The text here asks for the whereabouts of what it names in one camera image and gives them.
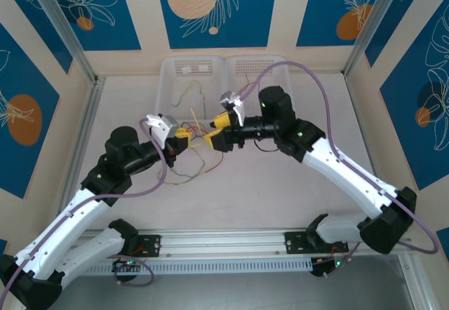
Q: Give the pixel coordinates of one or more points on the small electronics board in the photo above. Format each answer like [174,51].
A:
[126,263]
[324,266]

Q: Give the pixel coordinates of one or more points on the grey metal shelf plate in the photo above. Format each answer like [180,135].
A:
[224,292]

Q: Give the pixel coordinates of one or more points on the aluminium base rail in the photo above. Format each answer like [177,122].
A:
[224,241]

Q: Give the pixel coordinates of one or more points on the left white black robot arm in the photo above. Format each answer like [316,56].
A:
[63,226]

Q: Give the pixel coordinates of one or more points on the aluminium frame leg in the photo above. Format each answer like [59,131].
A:
[417,289]

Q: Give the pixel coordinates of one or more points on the aluminium frame post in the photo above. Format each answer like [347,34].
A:
[59,19]
[375,15]

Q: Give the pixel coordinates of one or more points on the aluminium side rail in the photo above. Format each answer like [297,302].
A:
[89,113]
[366,141]

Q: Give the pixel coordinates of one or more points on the white plastic basket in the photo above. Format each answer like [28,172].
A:
[245,64]
[168,78]

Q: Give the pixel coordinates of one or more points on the black mounting plate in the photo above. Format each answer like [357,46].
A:
[296,243]
[152,245]

